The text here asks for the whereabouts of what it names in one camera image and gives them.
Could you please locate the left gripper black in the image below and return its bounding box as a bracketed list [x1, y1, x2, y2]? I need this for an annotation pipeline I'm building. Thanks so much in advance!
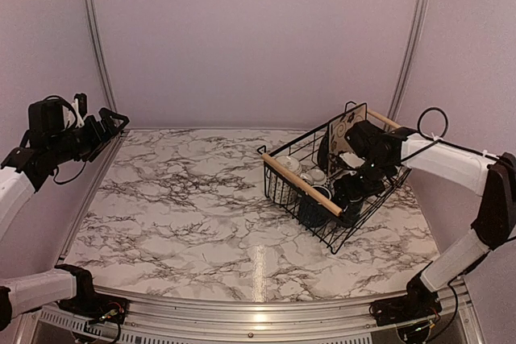
[47, 107, 127, 164]

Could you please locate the dark green mug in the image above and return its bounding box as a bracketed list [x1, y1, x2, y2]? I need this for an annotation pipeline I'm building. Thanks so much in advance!
[333, 175, 367, 228]

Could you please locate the dark blue mug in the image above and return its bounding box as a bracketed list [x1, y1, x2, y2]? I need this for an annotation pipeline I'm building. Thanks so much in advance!
[298, 195, 328, 229]

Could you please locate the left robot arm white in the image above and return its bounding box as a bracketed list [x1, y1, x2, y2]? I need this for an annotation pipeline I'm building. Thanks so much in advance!
[1, 101, 130, 329]

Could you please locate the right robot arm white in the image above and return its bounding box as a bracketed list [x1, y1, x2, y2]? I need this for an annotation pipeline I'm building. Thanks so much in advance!
[343, 121, 515, 318]

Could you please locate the square patterned plate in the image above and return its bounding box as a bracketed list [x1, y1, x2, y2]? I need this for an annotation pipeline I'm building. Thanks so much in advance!
[327, 102, 367, 177]

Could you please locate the black round plate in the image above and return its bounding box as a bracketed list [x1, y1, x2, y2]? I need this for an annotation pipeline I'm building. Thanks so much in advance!
[317, 132, 330, 172]

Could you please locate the white patterned mug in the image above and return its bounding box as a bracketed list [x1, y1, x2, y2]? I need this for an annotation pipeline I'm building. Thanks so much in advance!
[268, 155, 302, 205]

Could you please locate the rear wooden rack handle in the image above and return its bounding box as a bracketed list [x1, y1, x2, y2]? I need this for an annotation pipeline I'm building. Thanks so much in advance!
[368, 110, 400, 129]

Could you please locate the wooden rack handle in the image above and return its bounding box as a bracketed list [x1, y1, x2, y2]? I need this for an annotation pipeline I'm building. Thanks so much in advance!
[368, 110, 400, 129]
[261, 153, 343, 217]

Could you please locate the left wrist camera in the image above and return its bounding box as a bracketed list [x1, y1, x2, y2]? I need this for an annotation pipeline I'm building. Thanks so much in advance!
[72, 93, 87, 127]

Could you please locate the black wire dish rack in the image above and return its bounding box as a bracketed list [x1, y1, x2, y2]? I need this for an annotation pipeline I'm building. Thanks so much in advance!
[258, 102, 410, 254]

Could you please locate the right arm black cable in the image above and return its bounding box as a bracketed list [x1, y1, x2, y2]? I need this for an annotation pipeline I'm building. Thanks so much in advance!
[417, 107, 505, 160]

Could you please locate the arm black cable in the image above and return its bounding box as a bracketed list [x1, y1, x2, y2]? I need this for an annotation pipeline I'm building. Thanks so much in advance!
[52, 160, 88, 186]
[417, 107, 505, 160]

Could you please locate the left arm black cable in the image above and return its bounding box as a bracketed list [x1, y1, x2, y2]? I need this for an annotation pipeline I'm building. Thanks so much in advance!
[52, 160, 88, 186]

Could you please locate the front wooden rack handle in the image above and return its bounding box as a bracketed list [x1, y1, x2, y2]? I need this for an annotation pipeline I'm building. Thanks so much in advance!
[261, 153, 343, 217]

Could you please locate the aluminium frame post right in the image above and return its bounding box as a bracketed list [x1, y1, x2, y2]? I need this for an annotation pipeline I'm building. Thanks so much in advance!
[388, 0, 429, 121]

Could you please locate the aluminium frame post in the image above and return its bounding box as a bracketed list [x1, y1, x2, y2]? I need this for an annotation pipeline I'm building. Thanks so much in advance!
[83, 0, 118, 111]
[388, 0, 429, 121]

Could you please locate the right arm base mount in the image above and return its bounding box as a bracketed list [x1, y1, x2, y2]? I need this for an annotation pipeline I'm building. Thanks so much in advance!
[369, 277, 443, 326]

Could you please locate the aluminium frame post left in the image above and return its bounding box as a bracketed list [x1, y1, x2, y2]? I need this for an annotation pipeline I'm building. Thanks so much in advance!
[83, 0, 118, 111]

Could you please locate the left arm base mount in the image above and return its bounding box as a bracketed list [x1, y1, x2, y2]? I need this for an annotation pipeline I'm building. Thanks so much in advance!
[55, 264, 129, 324]

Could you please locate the aluminium front table rail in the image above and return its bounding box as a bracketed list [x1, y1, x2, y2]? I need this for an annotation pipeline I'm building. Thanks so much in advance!
[23, 283, 485, 344]

